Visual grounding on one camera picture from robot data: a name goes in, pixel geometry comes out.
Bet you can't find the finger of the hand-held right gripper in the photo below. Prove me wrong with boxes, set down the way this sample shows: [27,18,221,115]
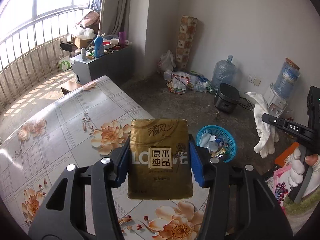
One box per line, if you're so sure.
[262,113,316,140]

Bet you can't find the white plastic sack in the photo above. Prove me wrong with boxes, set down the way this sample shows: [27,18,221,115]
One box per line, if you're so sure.
[71,27,96,40]

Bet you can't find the white plastic bag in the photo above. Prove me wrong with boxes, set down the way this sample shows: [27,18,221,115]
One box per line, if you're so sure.
[157,50,176,74]

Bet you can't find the clear pouch with red trim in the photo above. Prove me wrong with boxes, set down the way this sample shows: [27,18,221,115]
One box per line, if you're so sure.
[167,72,191,95]

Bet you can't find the metal balcony railing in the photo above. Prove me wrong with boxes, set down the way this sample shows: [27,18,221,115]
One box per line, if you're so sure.
[0,9,84,110]

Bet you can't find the pink bundled bedding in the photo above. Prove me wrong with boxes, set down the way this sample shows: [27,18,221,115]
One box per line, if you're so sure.
[79,9,101,29]

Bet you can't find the grey cabinet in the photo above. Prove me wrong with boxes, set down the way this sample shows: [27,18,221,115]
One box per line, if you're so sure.
[70,45,133,85]

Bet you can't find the floral patterned roll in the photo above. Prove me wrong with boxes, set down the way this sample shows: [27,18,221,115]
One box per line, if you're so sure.
[175,15,198,72]

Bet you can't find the grey curtain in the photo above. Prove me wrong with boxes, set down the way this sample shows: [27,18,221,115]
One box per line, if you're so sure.
[99,0,152,45]

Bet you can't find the small wooden stool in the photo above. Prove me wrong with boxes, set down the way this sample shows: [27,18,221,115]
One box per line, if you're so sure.
[61,80,84,95]

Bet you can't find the gold tissue pack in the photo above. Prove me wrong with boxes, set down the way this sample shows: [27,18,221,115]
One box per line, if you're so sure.
[127,118,194,201]

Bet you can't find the orange box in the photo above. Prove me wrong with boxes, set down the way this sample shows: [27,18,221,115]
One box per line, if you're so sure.
[274,142,300,167]

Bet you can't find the person's right hand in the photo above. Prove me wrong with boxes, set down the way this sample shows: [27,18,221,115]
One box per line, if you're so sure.
[287,147,320,188]

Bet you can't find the blue detergent bottle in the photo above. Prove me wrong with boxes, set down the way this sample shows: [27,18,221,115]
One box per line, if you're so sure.
[93,35,105,58]

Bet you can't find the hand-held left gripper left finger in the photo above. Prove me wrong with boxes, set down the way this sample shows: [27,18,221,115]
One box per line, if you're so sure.
[29,140,130,240]

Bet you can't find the black power cable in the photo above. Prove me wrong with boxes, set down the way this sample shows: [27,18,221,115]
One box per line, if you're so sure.
[239,97,255,110]

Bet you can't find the pink cloth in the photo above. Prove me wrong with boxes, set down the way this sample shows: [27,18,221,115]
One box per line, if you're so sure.
[271,166,292,207]

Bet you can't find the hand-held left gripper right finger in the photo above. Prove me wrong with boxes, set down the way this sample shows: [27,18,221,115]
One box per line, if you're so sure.
[189,134,294,240]

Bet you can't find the black rice cooker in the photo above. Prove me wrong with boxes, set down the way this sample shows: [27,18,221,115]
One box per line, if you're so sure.
[214,83,240,114]

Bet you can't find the large blue water jug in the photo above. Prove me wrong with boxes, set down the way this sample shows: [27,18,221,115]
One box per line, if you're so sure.
[211,54,237,90]

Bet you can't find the pile of floor litter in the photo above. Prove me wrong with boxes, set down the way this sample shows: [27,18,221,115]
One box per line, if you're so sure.
[164,69,218,95]

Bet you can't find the white cotton glove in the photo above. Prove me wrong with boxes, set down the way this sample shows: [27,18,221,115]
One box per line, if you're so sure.
[244,92,280,158]

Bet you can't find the blue plastic mesh basket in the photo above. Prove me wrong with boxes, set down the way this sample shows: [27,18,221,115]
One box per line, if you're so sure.
[196,125,237,164]

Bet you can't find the open cardboard box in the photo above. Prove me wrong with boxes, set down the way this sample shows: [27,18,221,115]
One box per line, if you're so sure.
[71,36,94,49]

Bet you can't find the white paper bag green print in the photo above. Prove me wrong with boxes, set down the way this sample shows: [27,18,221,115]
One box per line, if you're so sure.
[59,54,73,72]

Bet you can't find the green plush clothing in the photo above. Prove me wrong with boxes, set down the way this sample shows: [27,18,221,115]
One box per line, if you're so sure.
[281,187,314,215]

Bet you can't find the blue water jug with label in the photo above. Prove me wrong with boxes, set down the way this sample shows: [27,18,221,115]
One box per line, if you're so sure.
[272,58,300,100]

